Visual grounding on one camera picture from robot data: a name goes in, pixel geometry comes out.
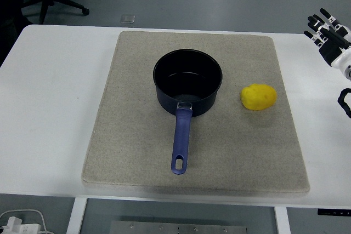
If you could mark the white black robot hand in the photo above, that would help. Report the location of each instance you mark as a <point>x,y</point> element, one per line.
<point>337,56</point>

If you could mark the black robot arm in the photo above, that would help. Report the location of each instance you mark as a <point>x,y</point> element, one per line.
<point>341,103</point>

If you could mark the black table control panel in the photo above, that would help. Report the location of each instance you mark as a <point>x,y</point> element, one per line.
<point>334,212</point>

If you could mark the white table leg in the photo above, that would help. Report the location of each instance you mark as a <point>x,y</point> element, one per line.
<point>76,217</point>
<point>282,221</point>

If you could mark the silver floor socket plate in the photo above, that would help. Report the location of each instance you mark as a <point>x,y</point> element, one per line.
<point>127,18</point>

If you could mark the beige fabric mat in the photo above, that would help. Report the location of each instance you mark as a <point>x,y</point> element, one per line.
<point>137,141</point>

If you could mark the white power adapter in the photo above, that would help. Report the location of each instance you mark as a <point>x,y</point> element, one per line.
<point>19,227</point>

